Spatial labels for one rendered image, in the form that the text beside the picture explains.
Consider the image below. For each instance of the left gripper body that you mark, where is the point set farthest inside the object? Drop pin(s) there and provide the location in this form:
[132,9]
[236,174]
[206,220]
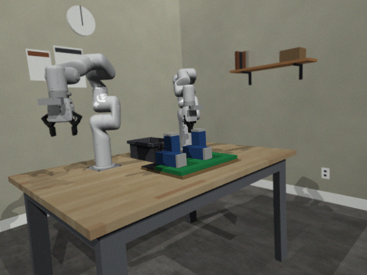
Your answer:
[189,115]

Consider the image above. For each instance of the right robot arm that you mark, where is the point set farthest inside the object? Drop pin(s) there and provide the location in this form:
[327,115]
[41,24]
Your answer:
[95,67]

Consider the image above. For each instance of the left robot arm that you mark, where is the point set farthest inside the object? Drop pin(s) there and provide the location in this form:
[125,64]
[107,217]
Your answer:
[185,93]

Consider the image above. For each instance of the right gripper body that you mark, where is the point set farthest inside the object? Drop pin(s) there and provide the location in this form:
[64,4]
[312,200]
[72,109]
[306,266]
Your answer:
[61,113]

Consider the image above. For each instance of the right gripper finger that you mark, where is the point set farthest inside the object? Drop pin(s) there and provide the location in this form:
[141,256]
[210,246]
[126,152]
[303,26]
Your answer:
[50,125]
[75,123]

